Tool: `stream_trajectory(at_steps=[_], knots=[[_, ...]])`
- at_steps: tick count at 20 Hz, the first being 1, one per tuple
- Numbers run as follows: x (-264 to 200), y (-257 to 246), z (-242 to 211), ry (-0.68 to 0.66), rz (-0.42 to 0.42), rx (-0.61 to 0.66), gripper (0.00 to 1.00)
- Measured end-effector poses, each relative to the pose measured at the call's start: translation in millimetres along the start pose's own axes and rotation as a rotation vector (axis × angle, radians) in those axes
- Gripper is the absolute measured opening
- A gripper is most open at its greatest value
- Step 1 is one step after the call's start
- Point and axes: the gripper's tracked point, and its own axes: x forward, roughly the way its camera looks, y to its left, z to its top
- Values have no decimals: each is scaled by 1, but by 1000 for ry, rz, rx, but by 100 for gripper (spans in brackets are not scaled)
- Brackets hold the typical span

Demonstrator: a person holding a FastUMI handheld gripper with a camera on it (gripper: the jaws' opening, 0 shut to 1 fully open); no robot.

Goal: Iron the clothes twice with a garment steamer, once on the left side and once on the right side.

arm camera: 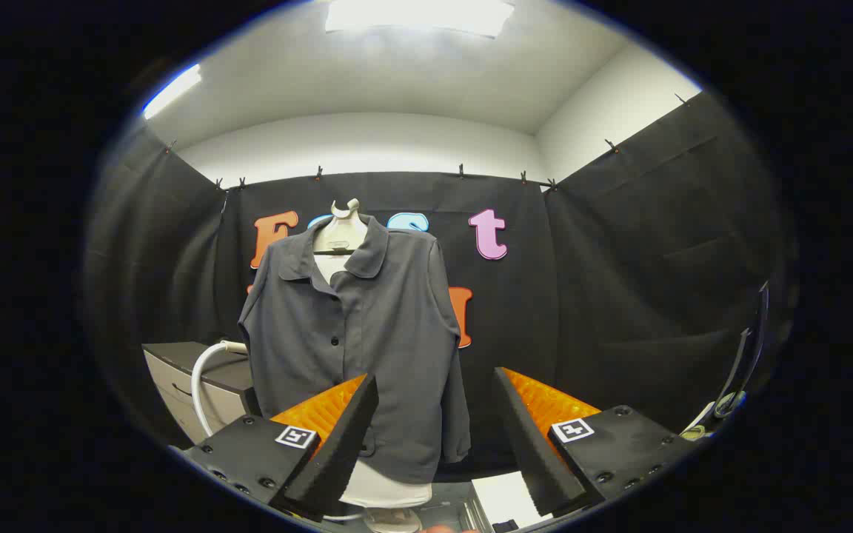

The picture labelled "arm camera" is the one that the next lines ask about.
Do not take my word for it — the large ceiling light panel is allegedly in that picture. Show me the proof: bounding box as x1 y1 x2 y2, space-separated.
324 0 516 38

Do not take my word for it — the white mannequin torso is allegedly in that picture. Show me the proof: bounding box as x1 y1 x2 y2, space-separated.
313 198 433 533

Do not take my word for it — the drawer cabinet with dark top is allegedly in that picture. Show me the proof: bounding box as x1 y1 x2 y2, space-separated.
142 342 261 445

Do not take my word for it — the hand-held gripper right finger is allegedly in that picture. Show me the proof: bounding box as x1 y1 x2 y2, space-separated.
493 366 701 519

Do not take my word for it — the white board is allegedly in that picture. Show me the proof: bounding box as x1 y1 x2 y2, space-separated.
471 472 546 530

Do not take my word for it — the pale steamer hose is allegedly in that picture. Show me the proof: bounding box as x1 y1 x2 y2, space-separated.
191 342 229 438

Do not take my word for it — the dark upright stand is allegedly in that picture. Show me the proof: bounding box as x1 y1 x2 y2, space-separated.
715 281 772 415

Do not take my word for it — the tape roll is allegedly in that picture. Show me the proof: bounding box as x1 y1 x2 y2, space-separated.
714 391 747 419

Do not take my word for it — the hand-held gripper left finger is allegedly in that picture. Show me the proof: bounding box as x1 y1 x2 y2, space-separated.
182 374 380 523

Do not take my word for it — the white side table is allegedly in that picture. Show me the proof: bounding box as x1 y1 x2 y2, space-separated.
682 400 717 439

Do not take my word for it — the small ceiling light panel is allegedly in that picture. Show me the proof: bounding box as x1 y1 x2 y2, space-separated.
142 64 203 119

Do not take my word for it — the black backdrop cloth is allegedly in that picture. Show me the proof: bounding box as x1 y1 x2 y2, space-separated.
86 93 790 475

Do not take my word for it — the dark grey button shirt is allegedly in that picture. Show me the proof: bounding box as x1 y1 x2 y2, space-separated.
238 216 472 486

